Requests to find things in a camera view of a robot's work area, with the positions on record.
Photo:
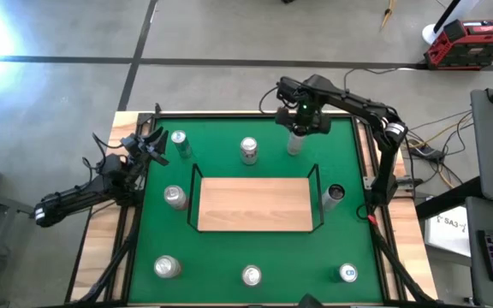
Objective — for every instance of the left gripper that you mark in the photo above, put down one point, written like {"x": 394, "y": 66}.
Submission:
{"x": 135, "y": 152}

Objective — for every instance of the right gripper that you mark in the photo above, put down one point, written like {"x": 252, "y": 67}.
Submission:
{"x": 304, "y": 115}

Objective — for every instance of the slim white can dark top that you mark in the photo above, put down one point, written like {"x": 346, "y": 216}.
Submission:
{"x": 295, "y": 145}
{"x": 331, "y": 200}

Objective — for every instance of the silver can red print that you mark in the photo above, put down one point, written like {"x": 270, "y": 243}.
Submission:
{"x": 248, "y": 152}
{"x": 167, "y": 266}
{"x": 176, "y": 196}
{"x": 251, "y": 275}

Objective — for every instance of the dark can blue tab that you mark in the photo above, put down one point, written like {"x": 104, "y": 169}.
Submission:
{"x": 348, "y": 272}

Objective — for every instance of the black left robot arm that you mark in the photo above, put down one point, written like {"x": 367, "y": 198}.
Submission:
{"x": 75, "y": 199}

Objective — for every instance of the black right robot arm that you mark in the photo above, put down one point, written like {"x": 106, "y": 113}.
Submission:
{"x": 383, "y": 171}

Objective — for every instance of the black power strip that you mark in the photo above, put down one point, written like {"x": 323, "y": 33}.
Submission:
{"x": 428, "y": 152}

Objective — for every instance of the green table mat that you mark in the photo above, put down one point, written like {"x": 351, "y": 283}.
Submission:
{"x": 229, "y": 256}

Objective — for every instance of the white black tower fan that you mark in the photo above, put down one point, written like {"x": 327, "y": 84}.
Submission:
{"x": 431, "y": 34}

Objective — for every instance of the white paper sign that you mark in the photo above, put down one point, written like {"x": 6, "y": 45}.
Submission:
{"x": 447, "y": 231}

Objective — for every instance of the person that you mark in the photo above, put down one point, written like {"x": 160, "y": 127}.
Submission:
{"x": 311, "y": 301}

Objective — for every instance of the red black tool case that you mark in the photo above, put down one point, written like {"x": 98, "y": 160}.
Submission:
{"x": 469, "y": 45}

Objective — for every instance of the dark grey desk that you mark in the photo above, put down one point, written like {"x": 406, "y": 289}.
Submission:
{"x": 473, "y": 274}

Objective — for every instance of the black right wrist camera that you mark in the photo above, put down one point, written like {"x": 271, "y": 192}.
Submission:
{"x": 287, "y": 90}

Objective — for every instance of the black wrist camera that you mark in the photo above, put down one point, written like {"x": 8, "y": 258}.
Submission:
{"x": 287, "y": 90}
{"x": 110, "y": 164}

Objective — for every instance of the black frame clamp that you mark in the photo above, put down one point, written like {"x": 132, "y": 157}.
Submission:
{"x": 158, "y": 109}

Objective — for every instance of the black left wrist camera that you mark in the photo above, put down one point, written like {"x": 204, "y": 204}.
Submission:
{"x": 110, "y": 164}

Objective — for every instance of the black table frame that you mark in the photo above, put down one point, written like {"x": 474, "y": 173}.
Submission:
{"x": 229, "y": 115}

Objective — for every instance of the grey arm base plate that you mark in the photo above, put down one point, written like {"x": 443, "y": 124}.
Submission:
{"x": 400, "y": 183}

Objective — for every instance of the black diagonal frame strut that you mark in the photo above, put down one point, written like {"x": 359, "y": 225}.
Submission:
{"x": 114, "y": 261}
{"x": 400, "y": 269}

